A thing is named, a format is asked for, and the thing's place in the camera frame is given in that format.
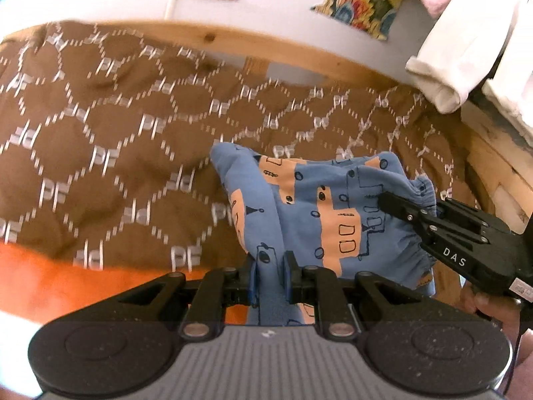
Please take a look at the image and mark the colourful striped bedsheet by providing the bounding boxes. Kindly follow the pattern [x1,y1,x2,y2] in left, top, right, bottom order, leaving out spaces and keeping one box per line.
[0,240,251,326]

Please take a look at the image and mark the white folded cloth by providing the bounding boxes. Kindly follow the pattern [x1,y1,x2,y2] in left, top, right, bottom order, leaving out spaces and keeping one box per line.
[406,0,532,141]

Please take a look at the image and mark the person's right hand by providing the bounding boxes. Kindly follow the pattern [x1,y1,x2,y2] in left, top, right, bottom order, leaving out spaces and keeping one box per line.
[458,282,521,341]

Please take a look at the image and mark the brown PF patterned blanket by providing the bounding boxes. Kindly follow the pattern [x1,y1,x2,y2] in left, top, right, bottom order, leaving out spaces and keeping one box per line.
[1,22,475,270]

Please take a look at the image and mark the blue patterned child pants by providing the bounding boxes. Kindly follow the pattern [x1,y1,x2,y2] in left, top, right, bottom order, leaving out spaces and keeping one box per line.
[211,143,436,326]

